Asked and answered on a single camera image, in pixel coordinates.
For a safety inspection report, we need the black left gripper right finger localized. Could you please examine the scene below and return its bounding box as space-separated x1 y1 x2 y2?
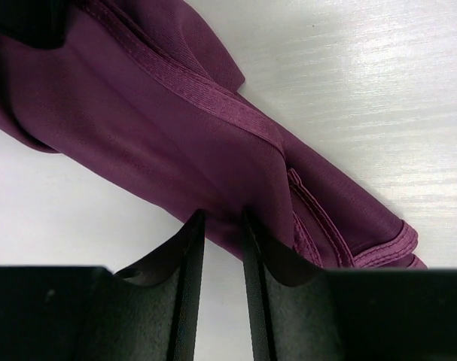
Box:
243 211 341 360

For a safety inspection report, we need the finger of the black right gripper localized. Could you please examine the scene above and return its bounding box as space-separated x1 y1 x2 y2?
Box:
0 1 96 50

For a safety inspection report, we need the purple satin napkin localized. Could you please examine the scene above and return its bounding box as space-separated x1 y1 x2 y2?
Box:
0 1 423 269

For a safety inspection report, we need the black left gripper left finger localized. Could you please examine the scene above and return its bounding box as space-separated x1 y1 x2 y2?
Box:
81 211 205 360

